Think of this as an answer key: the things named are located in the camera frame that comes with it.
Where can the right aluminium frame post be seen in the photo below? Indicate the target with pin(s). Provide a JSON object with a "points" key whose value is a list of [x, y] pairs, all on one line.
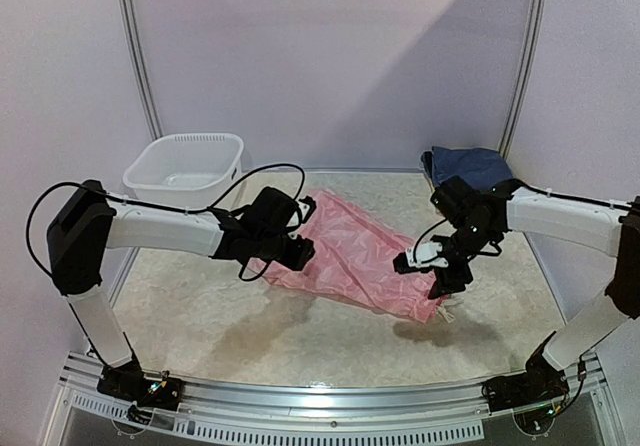
{"points": [[524, 71]]}

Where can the navy blue tank top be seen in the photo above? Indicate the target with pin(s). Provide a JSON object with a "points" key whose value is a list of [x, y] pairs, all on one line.
{"points": [[481, 168]]}

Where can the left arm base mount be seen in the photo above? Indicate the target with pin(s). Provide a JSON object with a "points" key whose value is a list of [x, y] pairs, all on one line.
{"points": [[129, 383]]}

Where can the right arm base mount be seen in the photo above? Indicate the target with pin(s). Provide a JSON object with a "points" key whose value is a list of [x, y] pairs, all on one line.
{"points": [[538, 383]]}

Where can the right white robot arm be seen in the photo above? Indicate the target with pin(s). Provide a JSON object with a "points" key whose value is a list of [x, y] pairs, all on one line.
{"points": [[480, 219]]}

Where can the pink garment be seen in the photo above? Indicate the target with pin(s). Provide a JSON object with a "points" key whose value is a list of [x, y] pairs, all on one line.
{"points": [[353, 263]]}

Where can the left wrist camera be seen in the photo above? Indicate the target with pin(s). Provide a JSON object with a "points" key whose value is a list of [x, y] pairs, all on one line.
{"points": [[306, 208]]}

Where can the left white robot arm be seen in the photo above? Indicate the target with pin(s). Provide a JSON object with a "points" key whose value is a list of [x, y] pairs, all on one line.
{"points": [[93, 221]]}

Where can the aluminium front rail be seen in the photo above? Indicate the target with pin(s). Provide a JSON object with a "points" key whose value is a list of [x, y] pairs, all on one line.
{"points": [[223, 413]]}

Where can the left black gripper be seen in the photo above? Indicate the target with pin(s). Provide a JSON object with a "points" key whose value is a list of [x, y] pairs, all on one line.
{"points": [[302, 255]]}

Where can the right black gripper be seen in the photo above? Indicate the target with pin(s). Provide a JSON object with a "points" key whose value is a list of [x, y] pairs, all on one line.
{"points": [[454, 274]]}

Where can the white plastic laundry basket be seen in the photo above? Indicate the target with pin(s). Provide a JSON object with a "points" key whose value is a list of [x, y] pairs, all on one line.
{"points": [[189, 170]]}

